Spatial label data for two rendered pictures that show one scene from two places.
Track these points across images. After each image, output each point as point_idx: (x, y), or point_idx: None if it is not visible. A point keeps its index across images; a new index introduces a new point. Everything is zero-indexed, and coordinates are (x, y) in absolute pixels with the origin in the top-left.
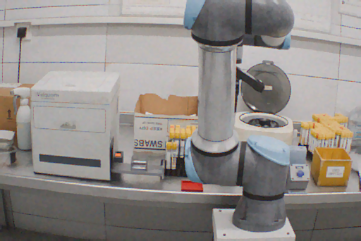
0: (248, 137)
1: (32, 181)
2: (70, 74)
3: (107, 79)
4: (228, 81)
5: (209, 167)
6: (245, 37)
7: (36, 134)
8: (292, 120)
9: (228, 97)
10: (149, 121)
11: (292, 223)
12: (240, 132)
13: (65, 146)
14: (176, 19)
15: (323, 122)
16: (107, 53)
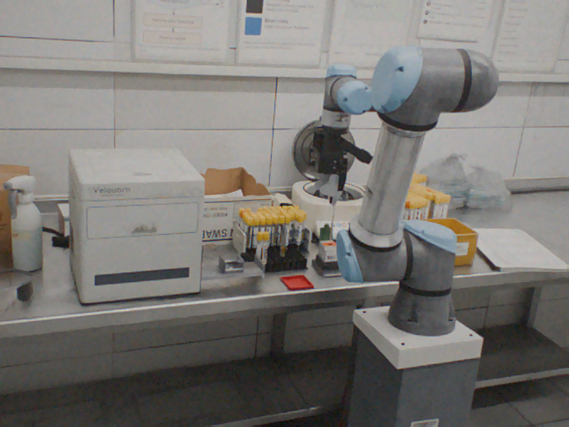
0: (407, 224)
1: (86, 318)
2: (113, 154)
3: (179, 162)
4: (414, 168)
5: (376, 263)
6: None
7: (91, 247)
8: None
9: (409, 185)
10: (212, 207)
11: (352, 313)
12: (315, 209)
13: (139, 257)
14: (212, 68)
15: None
16: (117, 115)
